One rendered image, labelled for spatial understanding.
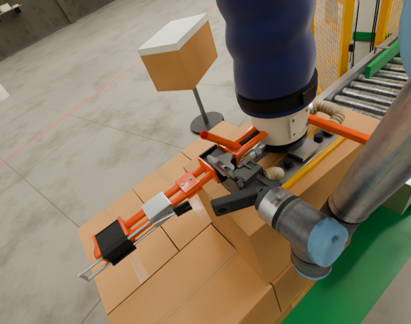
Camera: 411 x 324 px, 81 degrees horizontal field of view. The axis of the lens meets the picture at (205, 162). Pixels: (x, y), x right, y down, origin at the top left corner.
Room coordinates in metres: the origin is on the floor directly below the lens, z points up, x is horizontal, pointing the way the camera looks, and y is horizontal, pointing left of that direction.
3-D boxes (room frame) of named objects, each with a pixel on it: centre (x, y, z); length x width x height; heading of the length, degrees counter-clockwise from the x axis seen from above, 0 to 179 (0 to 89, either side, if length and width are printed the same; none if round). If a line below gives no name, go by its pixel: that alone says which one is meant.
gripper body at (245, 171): (0.38, -0.09, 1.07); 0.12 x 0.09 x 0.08; 22
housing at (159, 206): (0.44, 0.17, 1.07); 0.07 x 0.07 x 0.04; 19
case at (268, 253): (0.60, -0.26, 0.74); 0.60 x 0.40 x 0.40; 107
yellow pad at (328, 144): (0.50, -0.30, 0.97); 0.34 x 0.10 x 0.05; 109
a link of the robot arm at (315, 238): (0.22, -0.14, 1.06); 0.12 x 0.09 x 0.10; 22
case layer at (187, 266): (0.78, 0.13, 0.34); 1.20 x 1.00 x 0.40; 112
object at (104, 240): (0.40, 0.30, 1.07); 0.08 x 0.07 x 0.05; 109
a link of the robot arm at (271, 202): (0.30, -0.11, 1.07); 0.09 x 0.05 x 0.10; 112
